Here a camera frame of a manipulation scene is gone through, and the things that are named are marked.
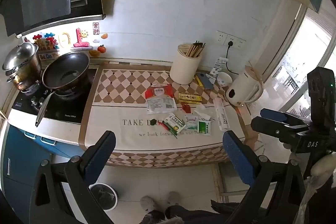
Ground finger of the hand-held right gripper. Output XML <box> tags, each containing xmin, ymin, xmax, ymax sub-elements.
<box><xmin>260</xmin><ymin>108</ymin><xmax>313</xmax><ymax>127</ymax></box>
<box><xmin>250</xmin><ymin>117</ymin><xmax>311</xmax><ymax>145</ymax></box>

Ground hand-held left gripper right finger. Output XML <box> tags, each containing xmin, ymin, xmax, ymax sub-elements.
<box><xmin>223</xmin><ymin>130</ymin><xmax>308</xmax><ymax>224</ymax></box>

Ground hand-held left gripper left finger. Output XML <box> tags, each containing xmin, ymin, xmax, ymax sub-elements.
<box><xmin>29</xmin><ymin>130</ymin><xmax>117</xmax><ymax>224</ymax></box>

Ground white tissue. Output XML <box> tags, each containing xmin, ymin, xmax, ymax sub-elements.
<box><xmin>193</xmin><ymin>105</ymin><xmax>210</xmax><ymax>119</ymax></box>

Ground person's right forearm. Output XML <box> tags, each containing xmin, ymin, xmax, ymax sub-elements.
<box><xmin>311</xmin><ymin>153</ymin><xmax>336</xmax><ymax>224</ymax></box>

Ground round trash bin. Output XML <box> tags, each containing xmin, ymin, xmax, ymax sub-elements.
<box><xmin>89</xmin><ymin>183</ymin><xmax>118</xmax><ymax>210</ymax></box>

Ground white electric kettle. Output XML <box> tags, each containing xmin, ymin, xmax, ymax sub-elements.
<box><xmin>226</xmin><ymin>65</ymin><xmax>264</xmax><ymax>106</ymax></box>

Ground checkered table mat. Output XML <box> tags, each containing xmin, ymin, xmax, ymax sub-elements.
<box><xmin>79</xmin><ymin>63</ymin><xmax>250</xmax><ymax>167</ymax></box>

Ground long white box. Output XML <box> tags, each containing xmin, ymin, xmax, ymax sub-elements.
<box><xmin>213</xmin><ymin>97</ymin><xmax>231</xmax><ymax>131</ymax></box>

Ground window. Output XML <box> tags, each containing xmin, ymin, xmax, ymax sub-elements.
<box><xmin>265</xmin><ymin>4</ymin><xmax>336</xmax><ymax>119</ymax></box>

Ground black gas stove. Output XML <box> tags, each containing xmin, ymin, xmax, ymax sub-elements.
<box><xmin>11</xmin><ymin>69</ymin><xmax>97</xmax><ymax>125</ymax></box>

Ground white patterned bowl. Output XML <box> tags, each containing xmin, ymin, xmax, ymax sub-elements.
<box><xmin>217</xmin><ymin>72</ymin><xmax>233</xmax><ymax>87</ymax></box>

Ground grey slipper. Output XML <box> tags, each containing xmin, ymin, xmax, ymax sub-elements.
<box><xmin>140</xmin><ymin>196</ymin><xmax>159</xmax><ymax>219</ymax></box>

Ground green white sachet yellow print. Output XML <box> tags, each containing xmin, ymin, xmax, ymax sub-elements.
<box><xmin>163</xmin><ymin>113</ymin><xmax>186</xmax><ymax>134</ymax></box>

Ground thin green red wrapper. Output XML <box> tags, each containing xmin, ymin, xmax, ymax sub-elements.
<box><xmin>161</xmin><ymin>120</ymin><xmax>179</xmax><ymax>139</ymax></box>

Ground tall white medicine box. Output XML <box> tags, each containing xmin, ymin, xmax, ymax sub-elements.
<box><xmin>215</xmin><ymin>57</ymin><xmax>228</xmax><ymax>73</ymax></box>

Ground person's dark trousers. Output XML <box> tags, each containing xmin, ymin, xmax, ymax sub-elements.
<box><xmin>143</xmin><ymin>200</ymin><xmax>252</xmax><ymax>224</ymax></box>

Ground long yellow box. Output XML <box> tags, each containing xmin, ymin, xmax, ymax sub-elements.
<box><xmin>178</xmin><ymin>93</ymin><xmax>202</xmax><ymax>104</ymax></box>

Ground blue phone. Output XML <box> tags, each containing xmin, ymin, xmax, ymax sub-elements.
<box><xmin>197</xmin><ymin>72</ymin><xmax>214</xmax><ymax>90</ymax></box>

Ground blue kitchen cabinet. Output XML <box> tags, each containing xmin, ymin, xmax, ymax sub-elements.
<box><xmin>0</xmin><ymin>124</ymin><xmax>84</xmax><ymax>224</ymax></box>

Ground red and white packet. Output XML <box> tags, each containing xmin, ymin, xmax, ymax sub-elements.
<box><xmin>145</xmin><ymin>84</ymin><xmax>177</xmax><ymax>113</ymax></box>

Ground cream chopstick holder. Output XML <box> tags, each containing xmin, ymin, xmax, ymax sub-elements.
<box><xmin>169</xmin><ymin>43</ymin><xmax>202</xmax><ymax>85</ymax></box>

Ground bundle of chopsticks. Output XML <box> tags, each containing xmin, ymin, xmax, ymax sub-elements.
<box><xmin>184</xmin><ymin>40</ymin><xmax>206</xmax><ymax>58</ymax></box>

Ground steel cooking pot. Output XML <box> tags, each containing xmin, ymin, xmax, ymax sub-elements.
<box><xmin>7</xmin><ymin>57</ymin><xmax>42</xmax><ymax>92</ymax></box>

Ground steel pot lid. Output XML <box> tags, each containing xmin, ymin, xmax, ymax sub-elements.
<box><xmin>2</xmin><ymin>42</ymin><xmax>39</xmax><ymax>73</ymax></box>

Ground black power cable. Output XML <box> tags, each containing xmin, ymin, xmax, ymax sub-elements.
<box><xmin>224</xmin><ymin>41</ymin><xmax>247</xmax><ymax>75</ymax></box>

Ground white wall socket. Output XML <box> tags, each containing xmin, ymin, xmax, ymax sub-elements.
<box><xmin>226</xmin><ymin>35</ymin><xmax>247</xmax><ymax>49</ymax></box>
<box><xmin>216</xmin><ymin>30</ymin><xmax>228</xmax><ymax>44</ymax></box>

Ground black wok with steel handle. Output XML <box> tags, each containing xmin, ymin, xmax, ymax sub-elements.
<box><xmin>35</xmin><ymin>51</ymin><xmax>91</xmax><ymax>127</ymax></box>

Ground group of colourful wall stickers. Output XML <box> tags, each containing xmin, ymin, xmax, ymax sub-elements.
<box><xmin>24</xmin><ymin>22</ymin><xmax>109</xmax><ymax>60</ymax></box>

